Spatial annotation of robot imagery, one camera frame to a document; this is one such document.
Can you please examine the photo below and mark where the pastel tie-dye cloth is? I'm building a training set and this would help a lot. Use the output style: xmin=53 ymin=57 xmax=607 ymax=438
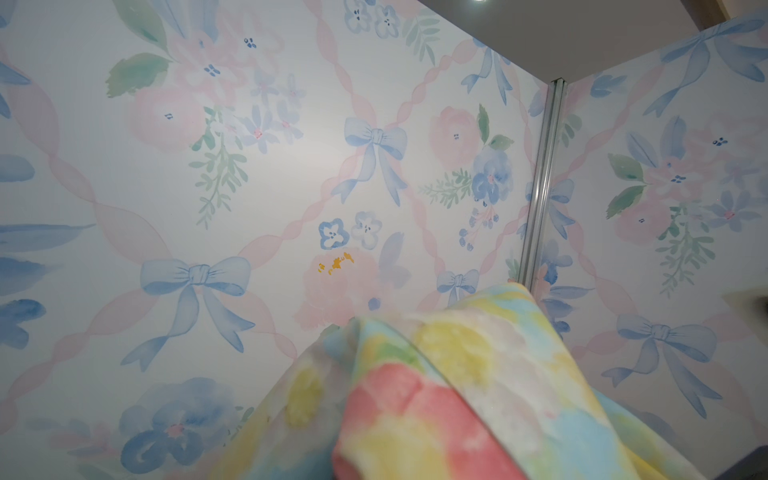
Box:
xmin=209 ymin=283 xmax=700 ymax=479

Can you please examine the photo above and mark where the right aluminium corner post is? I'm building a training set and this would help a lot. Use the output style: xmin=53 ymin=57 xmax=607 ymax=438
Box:
xmin=519 ymin=77 xmax=567 ymax=293

